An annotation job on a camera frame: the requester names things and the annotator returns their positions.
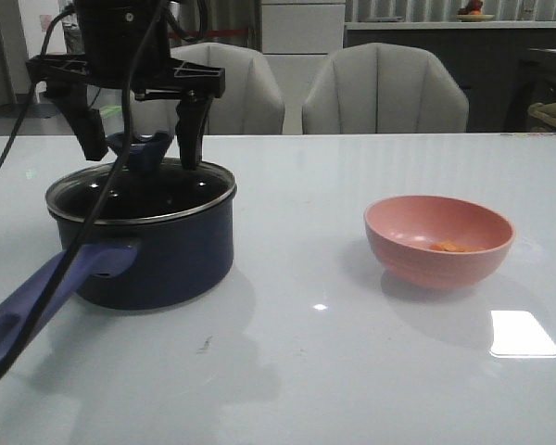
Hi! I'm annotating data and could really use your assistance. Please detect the fruit plate on counter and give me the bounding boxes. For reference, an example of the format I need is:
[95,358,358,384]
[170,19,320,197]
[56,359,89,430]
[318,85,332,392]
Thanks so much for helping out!
[456,0,495,22]

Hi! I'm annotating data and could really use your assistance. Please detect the right grey upholstered chair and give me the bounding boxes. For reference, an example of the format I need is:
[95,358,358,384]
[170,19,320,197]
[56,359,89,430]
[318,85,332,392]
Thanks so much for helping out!
[301,43,469,134]

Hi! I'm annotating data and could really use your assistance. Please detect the dark blue saucepan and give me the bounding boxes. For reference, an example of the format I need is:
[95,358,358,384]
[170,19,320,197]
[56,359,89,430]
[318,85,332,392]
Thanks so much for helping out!
[0,188,236,362]

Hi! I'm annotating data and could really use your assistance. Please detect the pink plastic bowl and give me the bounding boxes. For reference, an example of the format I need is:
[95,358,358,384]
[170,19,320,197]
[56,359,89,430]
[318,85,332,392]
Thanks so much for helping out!
[364,195,515,289]

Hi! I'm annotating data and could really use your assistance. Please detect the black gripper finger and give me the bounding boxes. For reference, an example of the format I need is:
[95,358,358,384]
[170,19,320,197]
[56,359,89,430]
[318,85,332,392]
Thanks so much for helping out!
[45,81,108,160]
[175,95,210,170]

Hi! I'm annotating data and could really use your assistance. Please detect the glass pot lid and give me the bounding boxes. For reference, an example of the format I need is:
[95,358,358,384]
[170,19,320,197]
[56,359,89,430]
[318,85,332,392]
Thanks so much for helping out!
[45,132,236,225]

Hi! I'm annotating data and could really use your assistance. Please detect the white cabinet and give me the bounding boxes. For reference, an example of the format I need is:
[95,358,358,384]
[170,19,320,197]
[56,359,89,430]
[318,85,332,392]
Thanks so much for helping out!
[260,1,346,134]

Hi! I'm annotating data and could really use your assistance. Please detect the red barrier belt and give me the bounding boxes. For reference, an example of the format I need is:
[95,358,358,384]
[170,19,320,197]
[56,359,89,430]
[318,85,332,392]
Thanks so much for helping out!
[169,28,249,38]

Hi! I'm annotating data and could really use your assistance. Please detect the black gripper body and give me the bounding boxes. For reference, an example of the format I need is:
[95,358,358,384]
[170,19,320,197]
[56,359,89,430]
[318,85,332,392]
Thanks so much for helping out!
[27,1,225,100]

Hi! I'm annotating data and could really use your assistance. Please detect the left grey upholstered chair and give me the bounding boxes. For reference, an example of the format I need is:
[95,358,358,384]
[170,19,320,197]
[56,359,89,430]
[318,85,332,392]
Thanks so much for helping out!
[130,43,285,136]

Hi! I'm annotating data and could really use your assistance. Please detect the orange ham slices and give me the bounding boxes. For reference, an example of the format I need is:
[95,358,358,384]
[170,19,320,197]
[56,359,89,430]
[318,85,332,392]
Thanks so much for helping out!
[429,239,476,253]

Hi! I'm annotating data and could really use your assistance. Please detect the grey upholstered chair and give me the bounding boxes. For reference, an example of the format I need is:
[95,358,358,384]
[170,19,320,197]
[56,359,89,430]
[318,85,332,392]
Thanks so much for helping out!
[301,43,469,134]
[130,43,285,136]

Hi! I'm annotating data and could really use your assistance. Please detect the black cable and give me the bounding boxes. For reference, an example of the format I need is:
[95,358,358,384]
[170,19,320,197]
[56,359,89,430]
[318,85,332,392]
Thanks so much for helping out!
[0,0,214,400]

